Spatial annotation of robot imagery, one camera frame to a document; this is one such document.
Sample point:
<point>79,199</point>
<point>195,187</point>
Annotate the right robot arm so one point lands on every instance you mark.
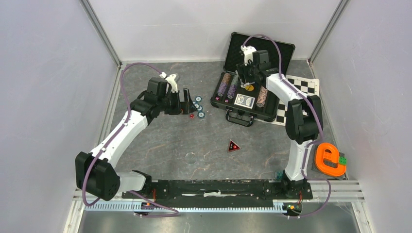
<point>303,116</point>

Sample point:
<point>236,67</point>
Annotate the purple chip stack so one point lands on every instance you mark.
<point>231,92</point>
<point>221,89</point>

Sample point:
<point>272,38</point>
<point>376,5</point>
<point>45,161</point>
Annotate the black poker set case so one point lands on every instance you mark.
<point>274,111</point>

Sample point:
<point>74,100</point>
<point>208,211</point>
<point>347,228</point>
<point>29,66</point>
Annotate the green toy block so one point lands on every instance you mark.
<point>342,161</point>

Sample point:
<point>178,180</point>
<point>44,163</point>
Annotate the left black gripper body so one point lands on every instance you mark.
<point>173,108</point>

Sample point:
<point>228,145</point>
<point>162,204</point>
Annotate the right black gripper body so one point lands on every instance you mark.
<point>248,72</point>

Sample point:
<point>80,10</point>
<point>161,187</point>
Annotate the red triangular card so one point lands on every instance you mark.
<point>233,146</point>

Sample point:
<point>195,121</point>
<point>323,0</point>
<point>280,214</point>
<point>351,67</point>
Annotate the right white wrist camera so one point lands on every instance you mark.
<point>248,54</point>

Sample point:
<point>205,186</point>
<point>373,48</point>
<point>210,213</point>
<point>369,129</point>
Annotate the clear round lid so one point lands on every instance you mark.
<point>190,158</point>

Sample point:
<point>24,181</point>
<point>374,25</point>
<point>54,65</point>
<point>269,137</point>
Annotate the blue card deck in case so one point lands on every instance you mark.
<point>244,101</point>

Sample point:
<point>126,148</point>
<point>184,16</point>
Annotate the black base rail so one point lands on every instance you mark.
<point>223,193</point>

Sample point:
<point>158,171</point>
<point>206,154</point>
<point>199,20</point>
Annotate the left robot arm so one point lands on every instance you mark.
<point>95,171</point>

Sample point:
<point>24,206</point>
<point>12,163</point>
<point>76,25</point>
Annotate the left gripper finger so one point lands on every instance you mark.
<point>188,98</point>
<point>184,107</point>

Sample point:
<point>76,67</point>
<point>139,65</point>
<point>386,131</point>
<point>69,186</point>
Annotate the pink chip stack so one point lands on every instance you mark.
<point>261,99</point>

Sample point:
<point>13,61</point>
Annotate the brown chip stack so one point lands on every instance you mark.
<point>226,78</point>

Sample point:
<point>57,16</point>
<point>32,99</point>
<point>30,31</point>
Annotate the yellow dealer button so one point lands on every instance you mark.
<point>249,88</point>

